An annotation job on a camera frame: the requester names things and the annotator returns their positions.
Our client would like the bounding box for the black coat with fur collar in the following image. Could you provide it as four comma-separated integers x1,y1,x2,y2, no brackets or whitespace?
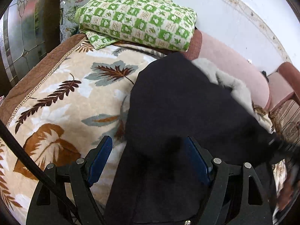
104,53,299,224

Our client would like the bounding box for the striped floral beige cushion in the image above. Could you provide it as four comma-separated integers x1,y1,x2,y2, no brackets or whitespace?
269,100,299,145

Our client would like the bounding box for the leaf pattern beige blanket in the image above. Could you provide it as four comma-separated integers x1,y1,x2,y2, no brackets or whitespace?
0,33,293,225

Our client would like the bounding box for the pink maroon corner cushion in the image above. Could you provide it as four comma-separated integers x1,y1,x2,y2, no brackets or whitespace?
266,62,299,112

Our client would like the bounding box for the small black object behind pillow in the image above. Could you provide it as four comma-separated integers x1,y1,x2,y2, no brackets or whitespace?
261,71,269,82

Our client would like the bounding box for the pink quilted bolster pillow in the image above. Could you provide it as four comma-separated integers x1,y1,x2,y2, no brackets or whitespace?
184,29,271,110

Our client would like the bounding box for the stained glass wooden door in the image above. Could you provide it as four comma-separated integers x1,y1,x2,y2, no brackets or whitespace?
1,0,60,95

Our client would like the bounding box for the green patterned folded quilt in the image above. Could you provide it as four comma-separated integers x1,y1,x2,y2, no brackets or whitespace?
75,0,197,52

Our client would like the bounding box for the black cable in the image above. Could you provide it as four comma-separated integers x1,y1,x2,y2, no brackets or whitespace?
0,120,83,225

